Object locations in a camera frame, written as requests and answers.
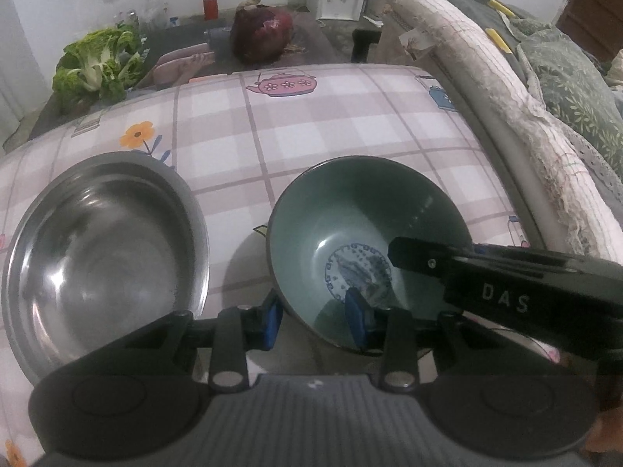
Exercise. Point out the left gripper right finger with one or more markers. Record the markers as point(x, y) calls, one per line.
point(484, 391)

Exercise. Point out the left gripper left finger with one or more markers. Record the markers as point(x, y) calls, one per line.
point(147, 389)

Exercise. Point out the deep steel bowl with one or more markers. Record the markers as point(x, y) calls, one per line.
point(110, 245)

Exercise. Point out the green ceramic bowl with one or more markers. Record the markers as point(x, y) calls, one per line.
point(331, 230)

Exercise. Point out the pink white sofa blanket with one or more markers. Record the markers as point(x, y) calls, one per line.
point(558, 185)

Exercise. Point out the green floral cushion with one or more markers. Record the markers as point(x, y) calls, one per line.
point(573, 89)

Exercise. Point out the plaid floral tablecloth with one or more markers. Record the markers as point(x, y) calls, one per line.
point(239, 149)

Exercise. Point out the brown wooden door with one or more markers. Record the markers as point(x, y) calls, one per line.
point(595, 25)

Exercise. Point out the green leafy cabbage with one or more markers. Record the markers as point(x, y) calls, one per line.
point(102, 65)

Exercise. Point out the red purple cabbage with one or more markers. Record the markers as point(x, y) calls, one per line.
point(260, 33)

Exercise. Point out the red lidded jar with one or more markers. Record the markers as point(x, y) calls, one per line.
point(210, 8)

